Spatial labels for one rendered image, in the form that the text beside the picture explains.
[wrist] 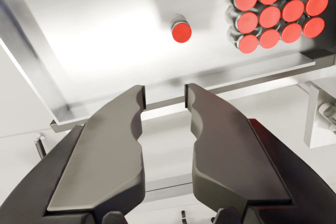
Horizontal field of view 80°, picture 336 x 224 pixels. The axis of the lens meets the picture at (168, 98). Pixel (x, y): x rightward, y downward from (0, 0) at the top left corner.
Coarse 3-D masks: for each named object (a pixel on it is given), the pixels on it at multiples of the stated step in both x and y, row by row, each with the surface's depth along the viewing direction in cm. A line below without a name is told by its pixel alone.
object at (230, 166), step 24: (192, 96) 11; (216, 96) 11; (192, 120) 10; (216, 120) 9; (240, 120) 9; (216, 144) 8; (240, 144) 8; (192, 168) 8; (216, 168) 7; (240, 168) 7; (264, 168) 7; (216, 192) 7; (240, 192) 6; (264, 192) 6; (240, 216) 6
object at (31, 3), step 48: (0, 0) 23; (48, 0) 23; (96, 0) 23; (144, 0) 23; (192, 0) 23; (48, 48) 26; (96, 48) 26; (144, 48) 26; (192, 48) 26; (288, 48) 27; (48, 96) 27; (96, 96) 29
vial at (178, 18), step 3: (174, 15) 24; (177, 15) 23; (180, 15) 23; (171, 18) 24; (174, 18) 22; (177, 18) 22; (180, 18) 22; (183, 18) 22; (171, 21) 23; (174, 21) 21; (177, 21) 21; (180, 21) 21; (183, 21) 21; (186, 21) 21; (171, 24) 22; (174, 24) 21; (171, 27) 22; (171, 30) 22
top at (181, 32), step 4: (176, 24) 20; (180, 24) 20; (184, 24) 20; (172, 28) 21; (176, 28) 20; (180, 28) 20; (184, 28) 20; (188, 28) 20; (172, 32) 21; (176, 32) 21; (180, 32) 21; (184, 32) 21; (188, 32) 21; (172, 36) 21; (176, 36) 21; (180, 36) 21; (184, 36) 21; (188, 36) 21; (176, 40) 21; (180, 40) 21; (184, 40) 21
